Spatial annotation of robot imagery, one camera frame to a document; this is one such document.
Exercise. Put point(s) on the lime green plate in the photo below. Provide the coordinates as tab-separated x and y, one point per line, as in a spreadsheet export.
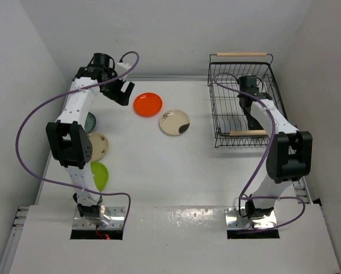
100	174

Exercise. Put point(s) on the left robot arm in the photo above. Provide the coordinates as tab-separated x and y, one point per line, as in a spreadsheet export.
68	141

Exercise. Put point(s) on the cream plate black blotch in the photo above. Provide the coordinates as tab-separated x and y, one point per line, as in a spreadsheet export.
174	122

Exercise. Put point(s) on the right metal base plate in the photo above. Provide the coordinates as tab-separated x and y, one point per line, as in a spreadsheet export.
236	219

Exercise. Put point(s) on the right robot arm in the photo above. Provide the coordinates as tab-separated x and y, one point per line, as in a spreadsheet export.
288	154

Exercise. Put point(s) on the blue floral plate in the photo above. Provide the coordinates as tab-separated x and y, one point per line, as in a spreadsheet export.
90	123

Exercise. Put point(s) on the cream plate with calligraphy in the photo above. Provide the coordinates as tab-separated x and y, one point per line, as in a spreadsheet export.
100	146

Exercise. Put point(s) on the metal base plate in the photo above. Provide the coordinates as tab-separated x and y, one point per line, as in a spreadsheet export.
236	219
113	218

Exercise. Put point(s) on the black wire dish rack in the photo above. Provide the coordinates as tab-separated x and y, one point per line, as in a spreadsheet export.
226	112

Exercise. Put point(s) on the orange plate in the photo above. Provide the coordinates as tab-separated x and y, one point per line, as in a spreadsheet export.
147	104

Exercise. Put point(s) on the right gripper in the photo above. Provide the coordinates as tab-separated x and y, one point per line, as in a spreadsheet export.
247	114

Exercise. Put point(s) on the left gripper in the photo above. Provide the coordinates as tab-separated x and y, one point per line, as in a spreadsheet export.
118	95

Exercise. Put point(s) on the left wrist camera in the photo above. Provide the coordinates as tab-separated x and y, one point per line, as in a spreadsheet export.
122	67

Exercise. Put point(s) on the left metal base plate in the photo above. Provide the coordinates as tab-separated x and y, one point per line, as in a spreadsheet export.
113	218

